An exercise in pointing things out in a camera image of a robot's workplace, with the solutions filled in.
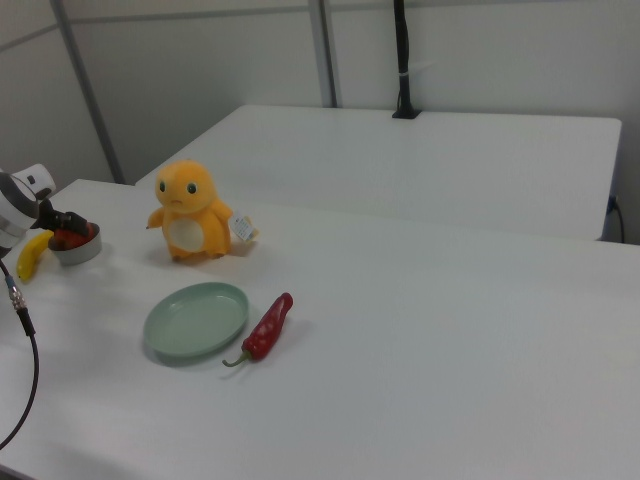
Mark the black cable at table end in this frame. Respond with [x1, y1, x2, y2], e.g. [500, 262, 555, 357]
[607, 194, 627, 246]

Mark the black cable with metal connector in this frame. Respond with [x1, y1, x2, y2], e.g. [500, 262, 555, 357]
[0, 259, 41, 451]

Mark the red chili pepper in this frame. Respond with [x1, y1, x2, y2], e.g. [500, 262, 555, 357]
[222, 292, 295, 369]

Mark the small metal bowl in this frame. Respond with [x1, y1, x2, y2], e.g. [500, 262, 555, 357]
[49, 223, 104, 267]

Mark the orange dinosaur plush toy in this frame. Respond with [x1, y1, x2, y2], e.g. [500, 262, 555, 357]
[145, 158, 261, 262]

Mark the white side table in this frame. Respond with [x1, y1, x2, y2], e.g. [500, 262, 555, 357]
[134, 103, 624, 244]

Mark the yellow banana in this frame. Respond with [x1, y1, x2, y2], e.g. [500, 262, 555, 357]
[15, 229, 54, 284]

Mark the green plate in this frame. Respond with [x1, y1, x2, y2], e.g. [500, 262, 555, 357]
[143, 282, 250, 359]

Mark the grey partition post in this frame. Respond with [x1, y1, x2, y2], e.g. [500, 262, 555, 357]
[305, 0, 345, 109]
[49, 0, 127, 186]

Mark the red apple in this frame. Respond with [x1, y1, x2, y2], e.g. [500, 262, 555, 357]
[51, 227, 92, 251]

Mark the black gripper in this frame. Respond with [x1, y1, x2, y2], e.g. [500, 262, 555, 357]
[39, 199, 94, 237]

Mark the black pole with flat base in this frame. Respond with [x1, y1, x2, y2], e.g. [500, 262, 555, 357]
[391, 0, 425, 121]

